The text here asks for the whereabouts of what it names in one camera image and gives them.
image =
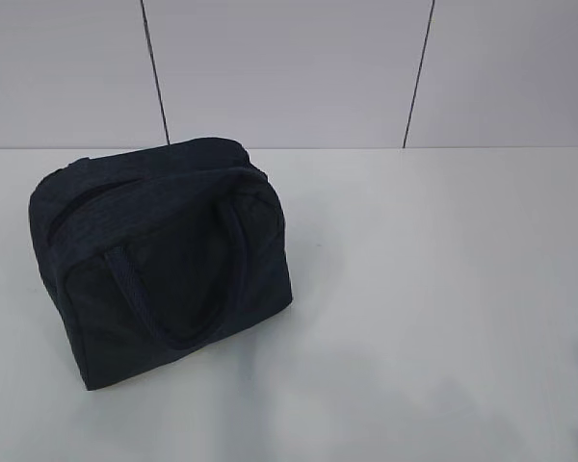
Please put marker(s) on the dark navy lunch bag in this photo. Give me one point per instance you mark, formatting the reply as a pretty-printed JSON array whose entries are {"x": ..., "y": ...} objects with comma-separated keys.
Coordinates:
[{"x": 154, "y": 254}]

